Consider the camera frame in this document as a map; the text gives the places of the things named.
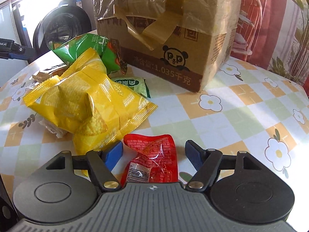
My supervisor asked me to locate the red snack packet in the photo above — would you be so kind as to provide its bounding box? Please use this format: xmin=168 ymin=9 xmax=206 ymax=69
xmin=121 ymin=134 xmax=178 ymax=186

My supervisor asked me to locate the yellow chip bag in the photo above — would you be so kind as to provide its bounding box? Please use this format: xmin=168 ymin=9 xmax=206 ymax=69
xmin=24 ymin=48 xmax=157 ymax=155

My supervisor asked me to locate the small green mooncake packet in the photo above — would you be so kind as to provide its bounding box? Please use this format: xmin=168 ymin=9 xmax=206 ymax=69
xmin=112 ymin=77 xmax=151 ymax=98

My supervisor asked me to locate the green chip bag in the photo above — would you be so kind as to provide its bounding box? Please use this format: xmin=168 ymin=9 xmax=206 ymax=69
xmin=53 ymin=33 xmax=127 ymax=74

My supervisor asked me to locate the black front-load washing machine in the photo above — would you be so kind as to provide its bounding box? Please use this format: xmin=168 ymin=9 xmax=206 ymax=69
xmin=1 ymin=0 xmax=92 ymax=63

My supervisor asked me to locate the cardboard box with plastic liner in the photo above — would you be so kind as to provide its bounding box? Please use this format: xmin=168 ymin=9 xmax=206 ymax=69
xmin=93 ymin=0 xmax=241 ymax=92

